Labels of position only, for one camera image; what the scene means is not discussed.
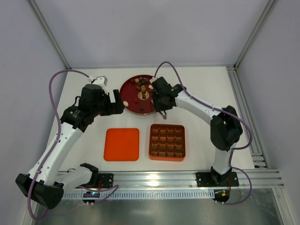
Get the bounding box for perforated cable duct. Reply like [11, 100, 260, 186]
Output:
[62, 188, 215, 201]

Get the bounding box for aluminium mounting rail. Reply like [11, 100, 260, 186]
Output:
[112, 169, 284, 188]

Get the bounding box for silver metal tongs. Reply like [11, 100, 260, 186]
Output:
[159, 111, 167, 120]

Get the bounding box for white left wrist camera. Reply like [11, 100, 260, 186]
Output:
[89, 76, 108, 89]

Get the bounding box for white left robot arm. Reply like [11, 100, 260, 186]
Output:
[15, 84, 124, 210]

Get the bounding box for brown chocolate on centre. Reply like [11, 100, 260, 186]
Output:
[141, 85, 146, 93]

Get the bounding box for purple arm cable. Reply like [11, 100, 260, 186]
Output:
[27, 69, 120, 220]
[153, 61, 253, 206]

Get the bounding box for left aluminium frame post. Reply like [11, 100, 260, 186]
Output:
[27, 0, 71, 69]

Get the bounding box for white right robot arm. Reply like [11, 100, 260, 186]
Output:
[151, 77, 243, 188]

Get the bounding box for right aluminium frame post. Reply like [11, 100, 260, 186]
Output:
[234, 0, 278, 70]

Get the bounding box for orange box lid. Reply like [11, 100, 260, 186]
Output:
[104, 128, 139, 162]

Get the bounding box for orange chocolate box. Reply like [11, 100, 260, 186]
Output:
[149, 124, 186, 162]

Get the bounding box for aluminium frame post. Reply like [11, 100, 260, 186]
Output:
[234, 0, 278, 70]
[27, 0, 71, 69]

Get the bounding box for round dark red tray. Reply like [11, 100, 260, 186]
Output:
[120, 75, 155, 115]

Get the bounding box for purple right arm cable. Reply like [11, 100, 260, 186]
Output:
[153, 61, 253, 206]

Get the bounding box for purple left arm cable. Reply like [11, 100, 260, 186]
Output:
[27, 69, 120, 220]

